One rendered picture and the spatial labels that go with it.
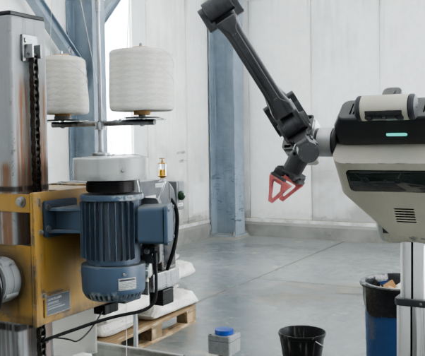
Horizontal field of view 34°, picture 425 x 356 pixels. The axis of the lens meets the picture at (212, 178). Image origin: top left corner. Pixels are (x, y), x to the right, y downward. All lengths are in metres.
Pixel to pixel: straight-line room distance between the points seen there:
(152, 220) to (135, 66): 0.38
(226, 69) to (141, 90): 8.96
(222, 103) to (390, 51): 2.55
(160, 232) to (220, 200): 9.10
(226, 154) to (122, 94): 8.92
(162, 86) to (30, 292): 0.58
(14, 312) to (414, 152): 1.16
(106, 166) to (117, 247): 0.19
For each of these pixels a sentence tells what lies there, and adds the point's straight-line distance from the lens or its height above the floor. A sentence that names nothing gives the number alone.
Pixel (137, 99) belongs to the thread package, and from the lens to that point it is 1.73.
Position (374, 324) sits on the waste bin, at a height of 0.43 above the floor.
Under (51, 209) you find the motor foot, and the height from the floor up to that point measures 1.30.
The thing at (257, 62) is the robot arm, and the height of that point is 1.66.
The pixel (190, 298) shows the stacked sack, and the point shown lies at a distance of 5.61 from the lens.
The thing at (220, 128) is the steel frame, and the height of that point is 1.63.
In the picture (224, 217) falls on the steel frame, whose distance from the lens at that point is 10.72.
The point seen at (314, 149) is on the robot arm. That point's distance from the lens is 1.91.
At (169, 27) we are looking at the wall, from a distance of 9.84.
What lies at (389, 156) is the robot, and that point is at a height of 1.40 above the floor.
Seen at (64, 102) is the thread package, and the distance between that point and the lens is 1.89.
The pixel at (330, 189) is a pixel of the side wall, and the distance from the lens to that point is 10.26.
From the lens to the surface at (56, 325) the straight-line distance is 2.29.
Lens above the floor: 1.45
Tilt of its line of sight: 3 degrees down
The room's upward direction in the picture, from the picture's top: 1 degrees counter-clockwise
